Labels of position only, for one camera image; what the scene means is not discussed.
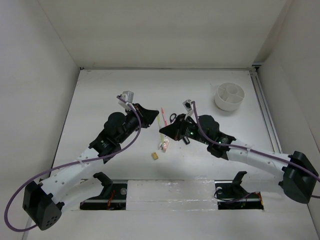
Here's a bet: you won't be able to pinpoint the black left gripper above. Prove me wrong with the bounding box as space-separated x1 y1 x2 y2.
116 103 158 144

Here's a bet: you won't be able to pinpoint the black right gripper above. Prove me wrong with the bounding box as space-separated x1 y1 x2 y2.
160 113 211 145

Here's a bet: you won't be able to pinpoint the pink pen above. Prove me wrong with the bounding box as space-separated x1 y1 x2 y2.
161 107 168 127

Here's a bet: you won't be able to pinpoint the yellow pen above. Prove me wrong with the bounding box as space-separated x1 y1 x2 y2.
157 115 165 144

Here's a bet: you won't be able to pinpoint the blue black highlighter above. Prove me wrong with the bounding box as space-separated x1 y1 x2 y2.
182 136 191 145

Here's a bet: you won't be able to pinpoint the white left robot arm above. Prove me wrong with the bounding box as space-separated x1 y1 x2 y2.
22 103 159 231

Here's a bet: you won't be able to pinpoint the small yellow eraser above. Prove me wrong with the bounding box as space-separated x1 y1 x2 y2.
151 152 159 161

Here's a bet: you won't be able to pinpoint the white round compartment container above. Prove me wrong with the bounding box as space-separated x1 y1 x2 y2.
214 82 245 112

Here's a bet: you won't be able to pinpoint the black handled scissors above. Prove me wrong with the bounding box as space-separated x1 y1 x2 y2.
169 113 177 124

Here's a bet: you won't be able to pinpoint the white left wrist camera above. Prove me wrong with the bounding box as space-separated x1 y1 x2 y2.
118 90 134 110

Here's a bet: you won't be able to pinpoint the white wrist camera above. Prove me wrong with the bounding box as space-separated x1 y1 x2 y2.
182 99 194 118
118 90 134 110

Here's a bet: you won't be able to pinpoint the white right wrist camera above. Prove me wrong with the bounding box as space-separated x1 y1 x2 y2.
182 99 194 118

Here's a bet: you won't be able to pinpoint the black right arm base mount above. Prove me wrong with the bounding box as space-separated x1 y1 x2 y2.
213 171 264 210

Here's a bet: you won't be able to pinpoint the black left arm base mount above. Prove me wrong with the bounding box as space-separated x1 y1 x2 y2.
79 172 128 211

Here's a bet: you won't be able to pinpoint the aluminium rail right side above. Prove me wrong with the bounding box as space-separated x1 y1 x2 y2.
249 65 283 154

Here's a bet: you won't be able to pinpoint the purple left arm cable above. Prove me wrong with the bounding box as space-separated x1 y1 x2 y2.
4 94 141 232

